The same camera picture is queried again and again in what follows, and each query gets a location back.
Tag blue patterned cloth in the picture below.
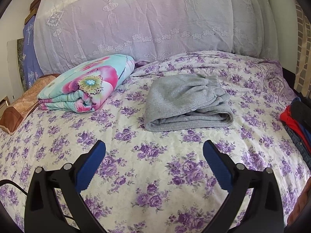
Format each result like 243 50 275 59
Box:
23 16 43 89

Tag person's hand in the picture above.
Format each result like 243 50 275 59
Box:
287 183 310 226

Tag grey fleece pants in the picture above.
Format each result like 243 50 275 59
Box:
144 74 233 132

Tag folded floral turquoise pink blanket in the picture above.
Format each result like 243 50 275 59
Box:
38 54 135 113

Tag red garment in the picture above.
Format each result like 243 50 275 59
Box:
279 105 310 153

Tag purple floral bed sheet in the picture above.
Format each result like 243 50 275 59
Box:
1 51 310 232

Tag brown orange pillow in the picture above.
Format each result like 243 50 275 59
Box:
1 74 60 135

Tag beige checkered curtain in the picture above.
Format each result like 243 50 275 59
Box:
294 1 311 98

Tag lavender lace covered headboard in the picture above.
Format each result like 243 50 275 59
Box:
34 0 278 74

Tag black cable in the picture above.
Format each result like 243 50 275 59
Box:
0 179 73 220

